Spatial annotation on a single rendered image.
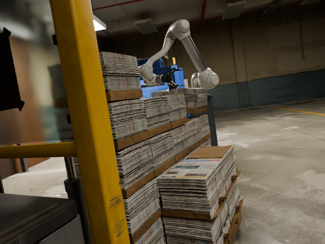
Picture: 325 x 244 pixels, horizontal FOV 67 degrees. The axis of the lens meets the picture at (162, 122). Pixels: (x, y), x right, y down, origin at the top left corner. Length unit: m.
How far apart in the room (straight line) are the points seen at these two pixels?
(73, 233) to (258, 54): 11.52
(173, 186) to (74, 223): 0.76
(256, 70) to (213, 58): 1.93
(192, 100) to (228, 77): 9.42
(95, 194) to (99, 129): 0.21
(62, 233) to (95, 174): 0.18
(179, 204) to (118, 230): 0.63
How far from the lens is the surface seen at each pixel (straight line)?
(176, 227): 1.53
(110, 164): 0.82
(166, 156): 1.57
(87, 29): 0.84
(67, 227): 0.78
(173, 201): 1.46
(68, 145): 0.86
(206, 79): 2.59
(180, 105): 1.80
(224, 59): 11.68
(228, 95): 11.60
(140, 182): 1.32
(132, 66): 1.33
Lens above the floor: 1.04
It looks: 5 degrees down
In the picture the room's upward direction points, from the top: 8 degrees counter-clockwise
